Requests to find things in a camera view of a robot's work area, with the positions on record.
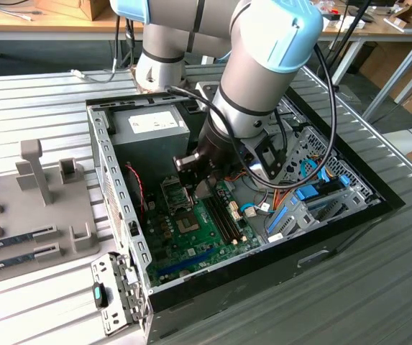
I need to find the grey parts rack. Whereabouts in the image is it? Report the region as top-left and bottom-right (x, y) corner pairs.
(0, 138), (102, 288)

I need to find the black camera bracket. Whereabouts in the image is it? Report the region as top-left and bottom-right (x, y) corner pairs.
(239, 129), (288, 181)

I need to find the grey camera mount block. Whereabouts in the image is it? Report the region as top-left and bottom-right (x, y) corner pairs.
(172, 152), (201, 188)

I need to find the black case fan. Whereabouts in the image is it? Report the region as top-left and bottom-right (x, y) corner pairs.
(124, 161), (147, 219)

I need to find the aluminium profile frame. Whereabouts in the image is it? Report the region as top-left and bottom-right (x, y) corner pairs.
(362, 48), (412, 123)

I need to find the blue expansion slot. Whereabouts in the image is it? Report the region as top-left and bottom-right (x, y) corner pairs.
(156, 247), (216, 280)

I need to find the thin cable with pale plug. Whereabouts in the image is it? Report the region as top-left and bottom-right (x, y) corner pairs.
(69, 16), (121, 84)

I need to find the small open cardboard box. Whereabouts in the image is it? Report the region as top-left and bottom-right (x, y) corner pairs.
(388, 1), (412, 23)

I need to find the red orange wire bundle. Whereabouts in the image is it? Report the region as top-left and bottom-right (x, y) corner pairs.
(225, 171), (298, 213)

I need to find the black blue latch knob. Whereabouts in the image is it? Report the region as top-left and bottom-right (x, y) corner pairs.
(92, 281), (111, 310)

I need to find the blue bay rail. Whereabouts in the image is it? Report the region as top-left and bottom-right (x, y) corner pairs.
(265, 206), (290, 235)

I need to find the blue disk carrier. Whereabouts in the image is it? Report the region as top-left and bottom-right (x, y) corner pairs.
(293, 185), (321, 201)

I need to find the silver green CPU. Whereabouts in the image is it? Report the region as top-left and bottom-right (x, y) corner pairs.
(195, 180), (213, 200)

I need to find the perforated metal disk bay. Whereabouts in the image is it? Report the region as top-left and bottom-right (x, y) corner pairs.
(280, 125), (385, 216)

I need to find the black RAM slot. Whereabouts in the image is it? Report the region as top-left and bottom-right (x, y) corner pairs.
(211, 185), (246, 241)
(203, 196), (235, 244)

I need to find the metal expansion bracket cover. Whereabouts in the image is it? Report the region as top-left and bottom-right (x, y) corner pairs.
(90, 251), (153, 337)

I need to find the brown wooden box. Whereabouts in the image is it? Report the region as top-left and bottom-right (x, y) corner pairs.
(35, 0), (112, 22)

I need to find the blue RAM stick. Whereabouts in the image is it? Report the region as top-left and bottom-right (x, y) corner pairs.
(0, 251), (37, 277)
(0, 229), (36, 252)

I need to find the green motherboard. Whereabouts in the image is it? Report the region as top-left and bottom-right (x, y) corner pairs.
(142, 175), (263, 288)

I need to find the black tripod pole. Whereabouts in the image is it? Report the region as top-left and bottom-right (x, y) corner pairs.
(316, 0), (374, 91)

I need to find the white plug blue wire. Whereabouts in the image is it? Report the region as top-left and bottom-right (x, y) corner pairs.
(240, 202), (257, 219)

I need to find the red fan wire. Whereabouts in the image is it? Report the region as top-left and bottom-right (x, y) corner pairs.
(124, 163), (147, 215)

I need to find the grey power supply unit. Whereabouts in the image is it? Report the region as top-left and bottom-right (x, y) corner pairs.
(110, 103), (199, 188)

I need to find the CPU socket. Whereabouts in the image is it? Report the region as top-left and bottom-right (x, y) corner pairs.
(174, 211), (202, 235)

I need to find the white paper box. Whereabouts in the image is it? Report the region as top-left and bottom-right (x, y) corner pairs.
(322, 13), (367, 30)

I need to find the light blue disk wire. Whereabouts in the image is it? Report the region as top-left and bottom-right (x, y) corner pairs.
(299, 157), (333, 183)

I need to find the grey lower disk bay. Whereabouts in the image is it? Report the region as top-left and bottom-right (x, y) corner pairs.
(262, 190), (374, 246)

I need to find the black PC case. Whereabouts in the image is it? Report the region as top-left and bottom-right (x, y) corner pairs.
(85, 81), (406, 345)

